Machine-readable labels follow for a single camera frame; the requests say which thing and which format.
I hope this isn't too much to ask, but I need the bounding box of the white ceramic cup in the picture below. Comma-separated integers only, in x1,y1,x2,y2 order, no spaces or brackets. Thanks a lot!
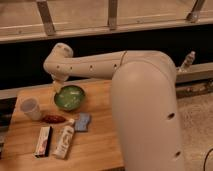
20,98,42,121

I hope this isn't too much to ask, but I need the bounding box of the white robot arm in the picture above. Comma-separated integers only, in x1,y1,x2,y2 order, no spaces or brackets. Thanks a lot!
43,43,186,171

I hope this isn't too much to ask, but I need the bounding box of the green ceramic bowl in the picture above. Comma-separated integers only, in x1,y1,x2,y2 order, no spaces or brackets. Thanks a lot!
54,85,85,111

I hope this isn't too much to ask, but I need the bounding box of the blue sponge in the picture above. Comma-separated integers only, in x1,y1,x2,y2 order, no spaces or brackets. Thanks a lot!
75,113,91,132

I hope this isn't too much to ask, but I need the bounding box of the white lotion bottle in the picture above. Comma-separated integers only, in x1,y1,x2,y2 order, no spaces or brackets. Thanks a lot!
53,119,75,159

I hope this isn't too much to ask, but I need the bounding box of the wooden table board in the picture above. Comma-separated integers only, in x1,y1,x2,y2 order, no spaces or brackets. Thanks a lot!
0,80,123,171

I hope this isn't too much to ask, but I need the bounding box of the small clear bottle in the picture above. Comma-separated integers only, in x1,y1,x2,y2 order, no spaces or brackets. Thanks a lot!
178,51,195,73

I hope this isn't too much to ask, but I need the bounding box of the left metal railing post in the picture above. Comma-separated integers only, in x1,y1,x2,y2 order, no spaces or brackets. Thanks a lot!
36,0,56,36

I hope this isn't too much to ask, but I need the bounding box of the metal railing post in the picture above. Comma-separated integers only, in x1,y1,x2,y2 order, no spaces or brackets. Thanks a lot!
36,0,56,36
107,0,118,30
186,0,205,23

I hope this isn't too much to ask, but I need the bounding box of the middle metal railing post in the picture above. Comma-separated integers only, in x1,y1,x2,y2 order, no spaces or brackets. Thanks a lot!
107,0,118,30

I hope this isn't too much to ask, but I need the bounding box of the right metal railing post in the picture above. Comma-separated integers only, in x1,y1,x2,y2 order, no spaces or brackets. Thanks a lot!
186,0,205,23

